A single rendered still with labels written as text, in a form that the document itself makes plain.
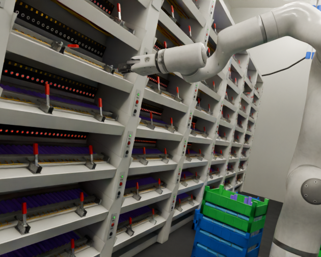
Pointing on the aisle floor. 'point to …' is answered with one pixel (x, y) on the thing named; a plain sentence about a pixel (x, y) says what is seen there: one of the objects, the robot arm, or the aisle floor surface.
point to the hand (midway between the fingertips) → (124, 68)
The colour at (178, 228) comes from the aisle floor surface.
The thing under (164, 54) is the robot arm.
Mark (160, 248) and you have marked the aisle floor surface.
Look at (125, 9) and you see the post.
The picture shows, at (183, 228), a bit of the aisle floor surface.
